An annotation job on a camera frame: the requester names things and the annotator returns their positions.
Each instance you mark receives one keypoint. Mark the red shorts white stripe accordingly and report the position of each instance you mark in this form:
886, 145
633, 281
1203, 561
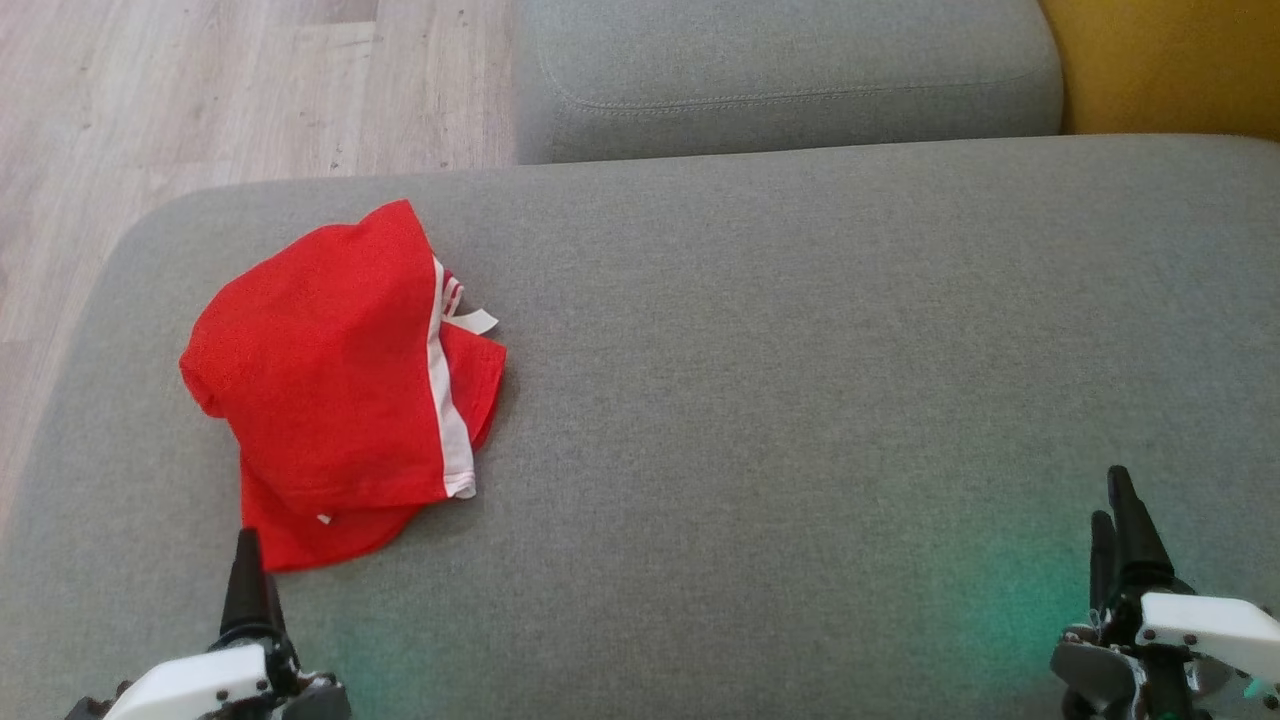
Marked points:
320, 360

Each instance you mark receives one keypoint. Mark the large grey sofa seat cushion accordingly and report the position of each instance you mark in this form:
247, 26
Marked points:
780, 400

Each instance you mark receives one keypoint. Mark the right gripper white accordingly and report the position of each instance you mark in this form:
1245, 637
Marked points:
1200, 625

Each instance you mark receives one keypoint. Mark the large yellow sofa backrest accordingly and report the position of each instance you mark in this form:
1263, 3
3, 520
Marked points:
1170, 60

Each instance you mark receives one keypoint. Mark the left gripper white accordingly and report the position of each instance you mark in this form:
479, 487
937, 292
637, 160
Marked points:
190, 685

